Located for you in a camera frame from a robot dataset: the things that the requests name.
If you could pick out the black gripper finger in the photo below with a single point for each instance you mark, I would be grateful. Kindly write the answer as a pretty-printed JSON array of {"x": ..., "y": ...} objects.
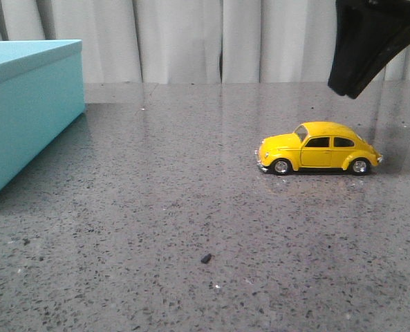
[
  {"x": 373, "y": 36},
  {"x": 336, "y": 78}
]

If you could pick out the yellow toy beetle car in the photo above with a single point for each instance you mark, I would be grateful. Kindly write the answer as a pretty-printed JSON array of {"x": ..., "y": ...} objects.
[{"x": 317, "y": 145}]

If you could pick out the light blue storage box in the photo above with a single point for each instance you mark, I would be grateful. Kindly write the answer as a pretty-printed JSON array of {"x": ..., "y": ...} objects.
[{"x": 41, "y": 93}]

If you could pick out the white pleated curtain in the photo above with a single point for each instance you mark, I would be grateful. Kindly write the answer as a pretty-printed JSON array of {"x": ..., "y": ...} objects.
[{"x": 182, "y": 42}]

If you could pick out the small black debris piece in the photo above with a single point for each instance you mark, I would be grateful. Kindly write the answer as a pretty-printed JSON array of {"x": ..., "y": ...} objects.
[{"x": 206, "y": 259}]

